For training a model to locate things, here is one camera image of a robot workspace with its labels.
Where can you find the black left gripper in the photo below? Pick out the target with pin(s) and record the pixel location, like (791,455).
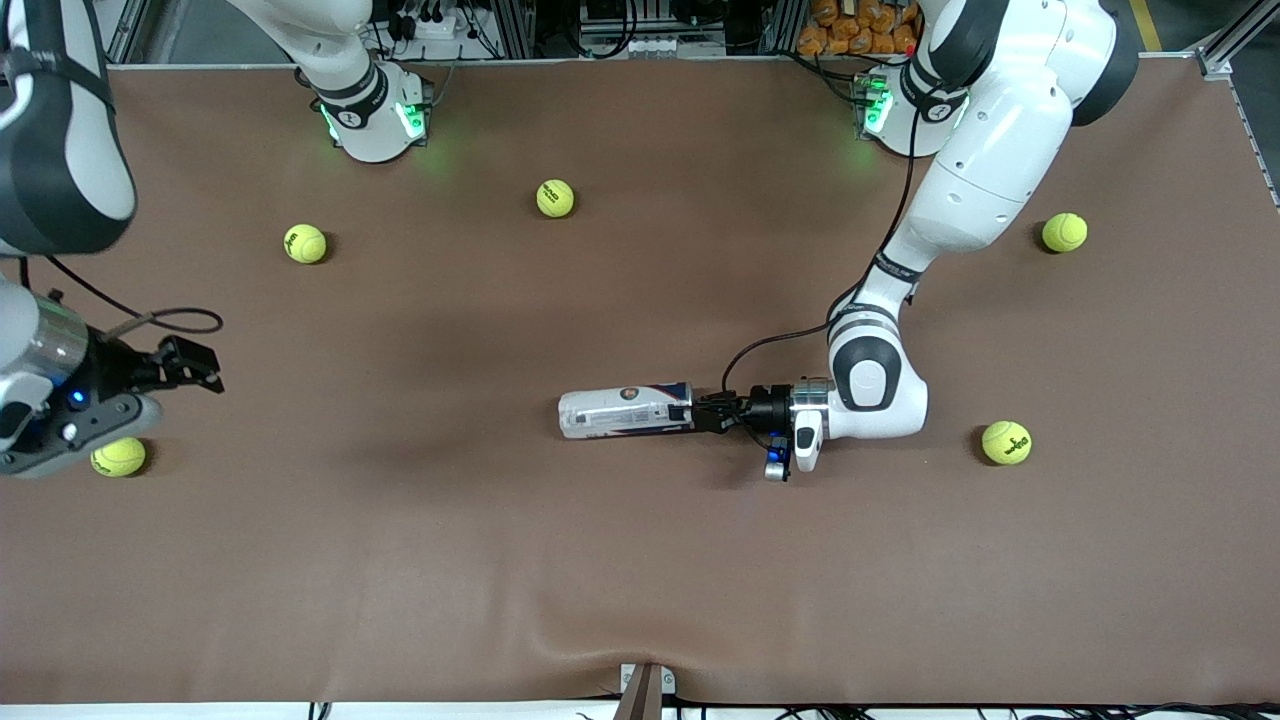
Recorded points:
(768,407)

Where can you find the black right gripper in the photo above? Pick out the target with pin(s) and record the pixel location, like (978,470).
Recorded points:
(120,374)

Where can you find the white and blue tennis can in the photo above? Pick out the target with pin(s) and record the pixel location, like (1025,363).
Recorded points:
(620,410)

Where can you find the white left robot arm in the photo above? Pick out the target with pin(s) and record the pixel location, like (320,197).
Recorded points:
(990,150)

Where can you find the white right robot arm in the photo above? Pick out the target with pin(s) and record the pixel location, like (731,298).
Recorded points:
(60,150)

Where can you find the yellow-green tennis ball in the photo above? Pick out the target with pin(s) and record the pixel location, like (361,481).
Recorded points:
(122,460)
(1006,442)
(555,198)
(305,243)
(1064,232)

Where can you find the brown table cover mat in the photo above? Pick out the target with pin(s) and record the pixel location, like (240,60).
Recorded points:
(400,550)

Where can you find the green-lit left base box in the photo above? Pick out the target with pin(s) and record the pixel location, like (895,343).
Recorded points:
(872,100)

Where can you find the green-lit base box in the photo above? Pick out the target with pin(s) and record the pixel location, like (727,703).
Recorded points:
(412,118)
(872,100)

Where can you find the green-lit right base box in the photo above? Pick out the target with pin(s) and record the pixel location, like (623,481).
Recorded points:
(412,118)

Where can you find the white power strip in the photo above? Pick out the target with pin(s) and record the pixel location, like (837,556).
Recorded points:
(645,45)

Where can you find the pile of orange balls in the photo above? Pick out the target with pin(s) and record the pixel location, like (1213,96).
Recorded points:
(860,25)

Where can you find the black plugs and power strip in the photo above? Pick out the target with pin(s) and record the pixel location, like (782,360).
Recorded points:
(440,20)

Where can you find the wooden beam with metal bracket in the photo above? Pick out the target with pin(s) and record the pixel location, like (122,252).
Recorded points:
(645,690)

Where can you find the aluminium frame profile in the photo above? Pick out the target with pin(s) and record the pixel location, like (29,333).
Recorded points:
(125,30)
(515,28)
(1240,35)
(785,25)

